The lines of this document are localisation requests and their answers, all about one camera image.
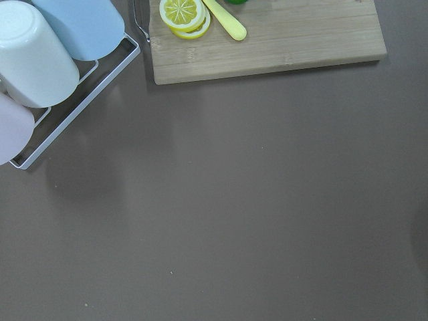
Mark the lemon slice bottom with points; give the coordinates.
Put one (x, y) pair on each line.
(196, 33)

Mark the white cup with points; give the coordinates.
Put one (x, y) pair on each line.
(36, 69)

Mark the green lime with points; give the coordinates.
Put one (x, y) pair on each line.
(236, 2)

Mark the white wire cup rack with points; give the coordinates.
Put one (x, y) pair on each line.
(52, 121)

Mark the lemon slice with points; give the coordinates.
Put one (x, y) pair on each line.
(182, 15)
(196, 33)

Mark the bamboo cutting board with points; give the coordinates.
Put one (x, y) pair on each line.
(281, 36)

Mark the pink cup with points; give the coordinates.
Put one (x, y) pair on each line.
(17, 125)

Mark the lemon slice top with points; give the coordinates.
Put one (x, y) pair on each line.
(182, 15)

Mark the yellow plastic knife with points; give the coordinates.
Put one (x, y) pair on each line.
(230, 24)

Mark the light blue cup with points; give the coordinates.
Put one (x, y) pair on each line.
(89, 30)

